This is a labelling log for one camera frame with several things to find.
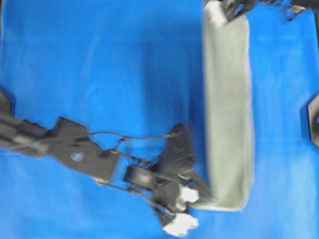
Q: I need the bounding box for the black gripper, top edge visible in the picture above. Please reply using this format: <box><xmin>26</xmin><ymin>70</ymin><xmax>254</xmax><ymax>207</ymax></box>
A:
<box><xmin>221</xmin><ymin>0</ymin><xmax>251</xmax><ymax>21</ymax></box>

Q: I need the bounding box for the black gripper, lower arm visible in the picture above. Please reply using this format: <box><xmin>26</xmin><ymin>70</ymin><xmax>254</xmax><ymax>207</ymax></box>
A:
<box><xmin>124</xmin><ymin>123</ymin><xmax>213</xmax><ymax>237</ymax></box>

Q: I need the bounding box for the large grey microfibre towel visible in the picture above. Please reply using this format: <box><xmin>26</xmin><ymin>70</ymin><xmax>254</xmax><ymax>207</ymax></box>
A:
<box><xmin>195</xmin><ymin>0</ymin><xmax>255</xmax><ymax>212</ymax></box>

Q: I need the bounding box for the black robot base, right edge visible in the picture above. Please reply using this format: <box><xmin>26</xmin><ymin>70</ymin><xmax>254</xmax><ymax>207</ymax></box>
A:
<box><xmin>300</xmin><ymin>92</ymin><xmax>319</xmax><ymax>149</ymax></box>

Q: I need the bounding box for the blue table cover cloth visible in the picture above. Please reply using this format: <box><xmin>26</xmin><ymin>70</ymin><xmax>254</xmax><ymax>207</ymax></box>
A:
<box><xmin>0</xmin><ymin>0</ymin><xmax>319</xmax><ymax>239</ymax></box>

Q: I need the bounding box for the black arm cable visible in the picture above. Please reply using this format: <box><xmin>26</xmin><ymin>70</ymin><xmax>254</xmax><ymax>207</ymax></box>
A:
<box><xmin>87</xmin><ymin>130</ymin><xmax>182</xmax><ymax>160</ymax></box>

